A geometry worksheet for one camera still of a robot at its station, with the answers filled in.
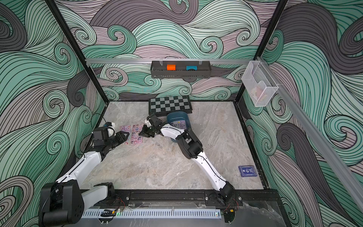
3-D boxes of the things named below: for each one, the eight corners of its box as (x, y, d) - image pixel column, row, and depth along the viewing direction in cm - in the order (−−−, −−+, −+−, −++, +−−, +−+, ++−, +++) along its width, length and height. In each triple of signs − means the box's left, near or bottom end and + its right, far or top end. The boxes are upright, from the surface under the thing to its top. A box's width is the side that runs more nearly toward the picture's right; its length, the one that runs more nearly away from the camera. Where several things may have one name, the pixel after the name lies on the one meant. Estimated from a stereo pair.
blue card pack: (241, 177, 82) (242, 175, 81) (238, 166, 86) (239, 165, 85) (255, 177, 82) (257, 175, 81) (252, 166, 86) (253, 165, 85)
